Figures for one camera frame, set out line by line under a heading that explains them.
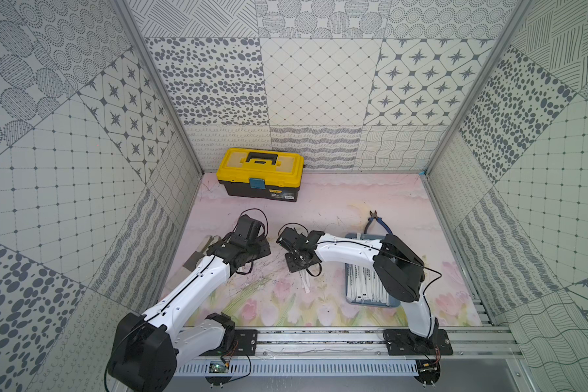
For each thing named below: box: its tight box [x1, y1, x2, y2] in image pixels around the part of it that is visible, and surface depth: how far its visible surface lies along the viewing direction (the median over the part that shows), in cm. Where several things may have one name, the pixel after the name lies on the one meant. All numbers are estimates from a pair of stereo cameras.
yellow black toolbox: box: [215, 147, 306, 202], surface depth 103 cm
